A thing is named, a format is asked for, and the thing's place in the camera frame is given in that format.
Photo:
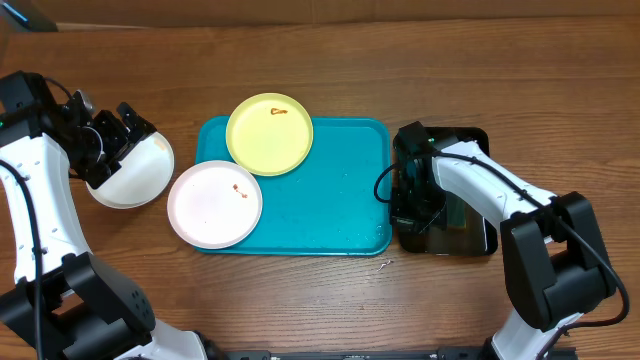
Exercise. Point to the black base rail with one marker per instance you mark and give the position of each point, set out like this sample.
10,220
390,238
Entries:
350,355

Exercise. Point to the teal plastic tray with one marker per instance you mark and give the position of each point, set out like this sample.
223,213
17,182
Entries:
333,203

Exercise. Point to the dark corner object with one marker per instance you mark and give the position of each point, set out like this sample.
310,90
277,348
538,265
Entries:
25,16

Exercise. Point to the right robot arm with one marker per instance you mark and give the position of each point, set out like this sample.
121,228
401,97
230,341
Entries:
557,272

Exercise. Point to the white plate with orange stain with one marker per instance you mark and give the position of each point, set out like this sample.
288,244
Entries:
144,174

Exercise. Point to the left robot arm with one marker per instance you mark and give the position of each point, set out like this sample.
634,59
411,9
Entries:
67,303

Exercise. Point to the green yellow sponge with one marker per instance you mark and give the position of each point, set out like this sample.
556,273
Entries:
455,213

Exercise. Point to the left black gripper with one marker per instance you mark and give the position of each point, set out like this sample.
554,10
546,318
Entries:
113,122

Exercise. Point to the small white scrap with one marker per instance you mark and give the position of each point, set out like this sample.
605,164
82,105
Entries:
385,264

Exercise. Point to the yellow-green plate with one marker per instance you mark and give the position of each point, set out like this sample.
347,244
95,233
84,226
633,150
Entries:
269,134

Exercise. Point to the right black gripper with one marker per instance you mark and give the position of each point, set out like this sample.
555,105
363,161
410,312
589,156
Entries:
413,212

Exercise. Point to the white plate with red stain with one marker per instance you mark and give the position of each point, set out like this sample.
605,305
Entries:
214,204

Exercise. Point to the black water tray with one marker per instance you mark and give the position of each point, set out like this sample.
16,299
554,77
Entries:
479,238

